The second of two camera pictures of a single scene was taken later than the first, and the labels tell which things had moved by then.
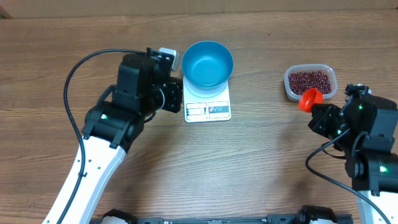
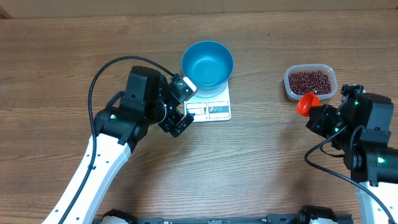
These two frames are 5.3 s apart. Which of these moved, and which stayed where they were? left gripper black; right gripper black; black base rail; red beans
Moved: left gripper black
Stayed: right gripper black; red beans; black base rail
